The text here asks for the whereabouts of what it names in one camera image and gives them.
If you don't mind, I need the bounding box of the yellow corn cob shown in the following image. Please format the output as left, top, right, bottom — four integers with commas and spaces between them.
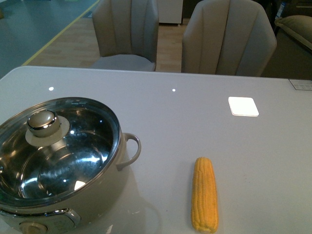
191, 157, 219, 234

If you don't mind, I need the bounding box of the glass pot lid with knob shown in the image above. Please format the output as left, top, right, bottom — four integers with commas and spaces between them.
0, 97, 121, 207

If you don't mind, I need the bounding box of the left beige upholstered chair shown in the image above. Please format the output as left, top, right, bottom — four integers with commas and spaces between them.
91, 0, 159, 71

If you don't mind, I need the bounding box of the beige upholstered chair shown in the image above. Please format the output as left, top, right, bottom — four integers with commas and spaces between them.
181, 0, 277, 77
91, 0, 159, 71

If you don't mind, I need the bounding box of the white cabinet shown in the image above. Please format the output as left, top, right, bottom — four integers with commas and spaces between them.
157, 0, 183, 24

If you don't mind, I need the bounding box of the right beige upholstered chair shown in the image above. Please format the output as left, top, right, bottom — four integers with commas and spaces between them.
181, 0, 277, 77

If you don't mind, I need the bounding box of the table label sticker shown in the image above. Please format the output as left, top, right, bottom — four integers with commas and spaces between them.
289, 79, 312, 91

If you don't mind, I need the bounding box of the beige sofa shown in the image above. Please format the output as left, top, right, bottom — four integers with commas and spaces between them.
274, 15, 312, 54

